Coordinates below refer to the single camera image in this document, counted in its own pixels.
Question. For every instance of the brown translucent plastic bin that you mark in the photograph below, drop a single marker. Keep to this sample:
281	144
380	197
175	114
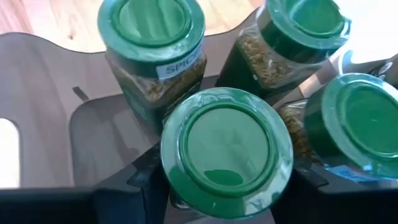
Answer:
46	109

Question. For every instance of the green-lid glass spice jar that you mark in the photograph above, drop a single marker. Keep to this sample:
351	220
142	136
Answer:
363	124
311	18
151	31
227	152

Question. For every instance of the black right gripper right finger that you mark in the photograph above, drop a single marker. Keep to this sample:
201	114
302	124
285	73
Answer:
326	202

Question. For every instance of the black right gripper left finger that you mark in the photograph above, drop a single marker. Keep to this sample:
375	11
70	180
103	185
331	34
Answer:
136	199

